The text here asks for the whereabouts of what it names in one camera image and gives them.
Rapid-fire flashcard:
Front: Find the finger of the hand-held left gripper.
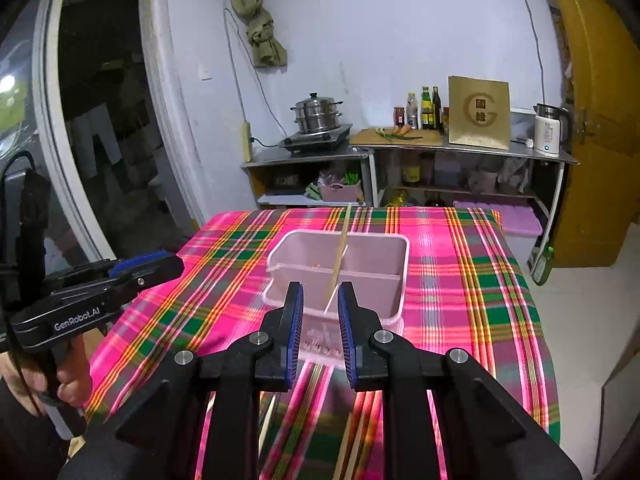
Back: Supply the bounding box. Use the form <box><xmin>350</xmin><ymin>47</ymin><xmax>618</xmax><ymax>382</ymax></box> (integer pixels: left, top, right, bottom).
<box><xmin>107</xmin><ymin>251</ymin><xmax>171</xmax><ymax>278</ymax></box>
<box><xmin>100</xmin><ymin>255</ymin><xmax>183</xmax><ymax>306</ymax></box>

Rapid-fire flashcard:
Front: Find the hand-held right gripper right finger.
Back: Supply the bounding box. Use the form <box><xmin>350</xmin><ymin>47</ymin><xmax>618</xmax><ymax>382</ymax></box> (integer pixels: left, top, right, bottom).
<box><xmin>336</xmin><ymin>281</ymin><xmax>583</xmax><ymax>480</ymax></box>

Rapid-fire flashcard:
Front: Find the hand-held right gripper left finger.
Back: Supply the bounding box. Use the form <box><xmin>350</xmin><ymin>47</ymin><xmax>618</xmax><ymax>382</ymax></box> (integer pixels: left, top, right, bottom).
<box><xmin>57</xmin><ymin>281</ymin><xmax>306</xmax><ymax>480</ymax></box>

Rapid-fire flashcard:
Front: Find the pink plastic utensil holder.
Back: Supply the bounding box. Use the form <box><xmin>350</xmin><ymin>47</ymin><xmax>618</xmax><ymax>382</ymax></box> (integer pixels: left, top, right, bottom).
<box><xmin>265</xmin><ymin>229</ymin><xmax>412</xmax><ymax>368</ymax></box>

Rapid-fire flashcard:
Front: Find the wooden chopstick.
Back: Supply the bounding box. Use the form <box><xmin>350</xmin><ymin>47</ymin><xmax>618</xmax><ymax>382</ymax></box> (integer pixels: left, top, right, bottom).
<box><xmin>322</xmin><ymin>204</ymin><xmax>351</xmax><ymax>313</ymax></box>
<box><xmin>259</xmin><ymin>394</ymin><xmax>282</xmax><ymax>461</ymax></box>

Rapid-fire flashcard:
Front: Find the person's left hand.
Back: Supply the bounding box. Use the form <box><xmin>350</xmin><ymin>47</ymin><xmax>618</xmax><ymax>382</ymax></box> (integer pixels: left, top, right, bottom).
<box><xmin>0</xmin><ymin>350</ymin><xmax>94</xmax><ymax>417</ymax></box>

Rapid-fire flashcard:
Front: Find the pink plaid tablecloth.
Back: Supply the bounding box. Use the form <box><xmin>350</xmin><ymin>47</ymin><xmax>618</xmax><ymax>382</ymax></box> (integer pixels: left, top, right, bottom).
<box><xmin>82</xmin><ymin>207</ymin><xmax>563</xmax><ymax>480</ymax></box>

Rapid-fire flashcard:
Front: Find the hanging white garment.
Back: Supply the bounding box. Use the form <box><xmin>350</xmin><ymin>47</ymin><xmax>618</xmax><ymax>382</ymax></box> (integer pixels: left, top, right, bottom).
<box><xmin>70</xmin><ymin>105</ymin><xmax>122</xmax><ymax>167</ymax></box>

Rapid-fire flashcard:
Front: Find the pink storage basket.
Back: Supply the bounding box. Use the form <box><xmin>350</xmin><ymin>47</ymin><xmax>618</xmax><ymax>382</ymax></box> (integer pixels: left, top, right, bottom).
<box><xmin>319</xmin><ymin>180</ymin><xmax>362</xmax><ymax>203</ymax></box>

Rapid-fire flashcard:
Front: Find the small steel shelf table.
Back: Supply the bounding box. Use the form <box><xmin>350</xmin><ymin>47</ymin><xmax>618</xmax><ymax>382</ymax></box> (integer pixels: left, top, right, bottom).
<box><xmin>241</xmin><ymin>147</ymin><xmax>373</xmax><ymax>211</ymax></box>

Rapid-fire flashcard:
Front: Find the yellow jar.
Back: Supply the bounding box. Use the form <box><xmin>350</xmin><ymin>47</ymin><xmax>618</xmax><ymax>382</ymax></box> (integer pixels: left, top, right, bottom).
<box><xmin>401</xmin><ymin>152</ymin><xmax>421</xmax><ymax>186</ymax></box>

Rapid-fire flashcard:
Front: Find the lilac plastic bin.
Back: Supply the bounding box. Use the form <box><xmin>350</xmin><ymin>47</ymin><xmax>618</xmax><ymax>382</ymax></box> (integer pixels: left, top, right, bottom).
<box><xmin>452</xmin><ymin>201</ymin><xmax>543</xmax><ymax>237</ymax></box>

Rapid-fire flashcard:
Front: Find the black cooktop stove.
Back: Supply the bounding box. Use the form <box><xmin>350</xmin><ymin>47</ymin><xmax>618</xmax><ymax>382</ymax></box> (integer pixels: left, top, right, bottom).
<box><xmin>278</xmin><ymin>124</ymin><xmax>354</xmax><ymax>156</ymax></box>

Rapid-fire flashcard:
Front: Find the wooden cutting board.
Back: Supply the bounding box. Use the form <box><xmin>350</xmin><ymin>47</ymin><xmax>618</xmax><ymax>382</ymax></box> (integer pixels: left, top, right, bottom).
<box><xmin>350</xmin><ymin>127</ymin><xmax>446</xmax><ymax>147</ymax></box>

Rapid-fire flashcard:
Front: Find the green glass bottle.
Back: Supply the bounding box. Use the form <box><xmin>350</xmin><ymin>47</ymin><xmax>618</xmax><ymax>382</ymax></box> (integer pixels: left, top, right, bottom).
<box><xmin>531</xmin><ymin>245</ymin><xmax>553</xmax><ymax>286</ymax></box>

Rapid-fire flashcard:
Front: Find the stainless steel steamer pot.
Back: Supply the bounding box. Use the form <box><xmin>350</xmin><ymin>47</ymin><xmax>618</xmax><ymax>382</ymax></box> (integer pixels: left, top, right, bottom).
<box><xmin>291</xmin><ymin>92</ymin><xmax>344</xmax><ymax>135</ymax></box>

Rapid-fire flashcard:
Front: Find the long steel shelf table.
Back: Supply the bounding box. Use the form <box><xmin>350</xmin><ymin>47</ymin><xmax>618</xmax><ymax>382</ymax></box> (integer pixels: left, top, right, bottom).
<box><xmin>350</xmin><ymin>130</ymin><xmax>580</xmax><ymax>261</ymax></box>

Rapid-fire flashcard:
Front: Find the yellow oil bottle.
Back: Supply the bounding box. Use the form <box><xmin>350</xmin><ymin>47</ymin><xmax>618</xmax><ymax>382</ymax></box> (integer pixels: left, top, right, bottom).
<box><xmin>420</xmin><ymin>86</ymin><xmax>434</xmax><ymax>131</ymax></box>

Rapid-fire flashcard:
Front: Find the gold square box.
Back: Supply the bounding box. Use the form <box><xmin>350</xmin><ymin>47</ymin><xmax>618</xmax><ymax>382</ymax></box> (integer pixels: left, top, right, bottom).
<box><xmin>446</xmin><ymin>75</ymin><xmax>512</xmax><ymax>151</ymax></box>

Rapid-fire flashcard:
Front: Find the hanging olive green cloth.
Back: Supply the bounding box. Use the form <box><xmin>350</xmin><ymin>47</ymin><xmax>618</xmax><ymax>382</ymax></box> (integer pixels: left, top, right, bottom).
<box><xmin>222</xmin><ymin>0</ymin><xmax>288</xmax><ymax>68</ymax></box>

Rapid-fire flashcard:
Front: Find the white electric kettle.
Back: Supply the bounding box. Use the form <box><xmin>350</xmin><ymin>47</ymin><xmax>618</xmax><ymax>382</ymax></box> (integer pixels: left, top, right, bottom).
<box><xmin>532</xmin><ymin>102</ymin><xmax>573</xmax><ymax>156</ymax></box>

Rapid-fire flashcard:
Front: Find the yellow wooden door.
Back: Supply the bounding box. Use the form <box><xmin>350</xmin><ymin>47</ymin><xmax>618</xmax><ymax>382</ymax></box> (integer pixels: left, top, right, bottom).
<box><xmin>542</xmin><ymin>0</ymin><xmax>640</xmax><ymax>268</ymax></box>

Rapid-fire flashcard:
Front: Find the white arched door frame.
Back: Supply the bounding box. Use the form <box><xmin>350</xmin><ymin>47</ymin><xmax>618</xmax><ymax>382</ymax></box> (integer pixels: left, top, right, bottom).
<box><xmin>35</xmin><ymin>0</ymin><xmax>203</xmax><ymax>271</ymax></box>

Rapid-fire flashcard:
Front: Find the thin wall cable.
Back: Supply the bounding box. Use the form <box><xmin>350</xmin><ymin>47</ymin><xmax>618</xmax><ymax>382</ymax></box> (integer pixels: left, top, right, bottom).
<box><xmin>515</xmin><ymin>0</ymin><xmax>547</xmax><ymax>106</ymax></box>

